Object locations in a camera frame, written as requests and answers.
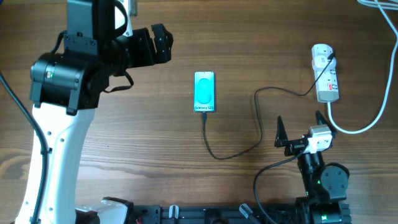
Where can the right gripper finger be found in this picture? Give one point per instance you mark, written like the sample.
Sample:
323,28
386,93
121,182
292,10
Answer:
281,139
321,120

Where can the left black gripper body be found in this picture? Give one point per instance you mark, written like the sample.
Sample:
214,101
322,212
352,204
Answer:
139,50

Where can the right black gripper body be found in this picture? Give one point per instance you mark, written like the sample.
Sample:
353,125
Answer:
295,147

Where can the blue screen smartphone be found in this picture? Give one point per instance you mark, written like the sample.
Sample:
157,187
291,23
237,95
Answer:
204,92

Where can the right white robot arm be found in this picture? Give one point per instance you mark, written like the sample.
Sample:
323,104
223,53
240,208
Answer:
325,184

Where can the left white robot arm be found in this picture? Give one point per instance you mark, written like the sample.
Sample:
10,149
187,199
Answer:
65,90

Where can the white charger adapter plug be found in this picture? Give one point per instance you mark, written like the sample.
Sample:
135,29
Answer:
321,62

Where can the white power strip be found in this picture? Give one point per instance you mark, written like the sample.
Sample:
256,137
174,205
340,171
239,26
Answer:
326,81

